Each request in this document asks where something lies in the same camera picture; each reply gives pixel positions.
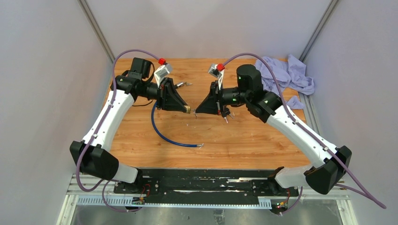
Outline aluminium base frame rails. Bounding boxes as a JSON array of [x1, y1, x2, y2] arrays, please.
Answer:
[[67, 176, 350, 210]]

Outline aluminium corner rail right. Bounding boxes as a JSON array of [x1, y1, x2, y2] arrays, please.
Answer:
[[299, 0, 340, 62]]

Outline aluminium corner rail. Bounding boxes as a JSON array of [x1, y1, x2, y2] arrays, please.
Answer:
[[299, 0, 340, 62], [77, 0, 115, 63]]

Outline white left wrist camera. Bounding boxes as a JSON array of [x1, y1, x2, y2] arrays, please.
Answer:
[[154, 63, 173, 87]]

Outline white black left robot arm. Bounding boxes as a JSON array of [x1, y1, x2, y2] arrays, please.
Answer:
[[69, 58, 191, 194]]

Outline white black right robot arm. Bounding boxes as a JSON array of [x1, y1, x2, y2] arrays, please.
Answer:
[[195, 64, 352, 195]]

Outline aluminium corner rail left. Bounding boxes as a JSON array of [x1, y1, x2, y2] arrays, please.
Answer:
[[77, 0, 115, 63]]

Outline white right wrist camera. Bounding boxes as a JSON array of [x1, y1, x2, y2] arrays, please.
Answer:
[[208, 63, 225, 90]]

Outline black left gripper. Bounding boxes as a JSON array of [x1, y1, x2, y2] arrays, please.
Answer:
[[139, 77, 188, 112]]

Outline crumpled light blue cloth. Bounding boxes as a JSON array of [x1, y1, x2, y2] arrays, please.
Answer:
[[254, 54, 315, 96]]

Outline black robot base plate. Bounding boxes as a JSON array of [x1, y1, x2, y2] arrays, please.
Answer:
[[116, 169, 298, 195]]

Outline blue cable lock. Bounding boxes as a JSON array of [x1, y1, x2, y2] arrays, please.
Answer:
[[151, 82, 204, 148]]

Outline brass padlock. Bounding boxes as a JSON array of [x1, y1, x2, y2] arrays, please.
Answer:
[[184, 105, 191, 114]]

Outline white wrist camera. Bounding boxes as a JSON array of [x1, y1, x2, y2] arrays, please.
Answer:
[[154, 63, 173, 87], [208, 63, 225, 90]]

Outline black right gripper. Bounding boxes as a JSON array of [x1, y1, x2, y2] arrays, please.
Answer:
[[195, 81, 249, 116]]

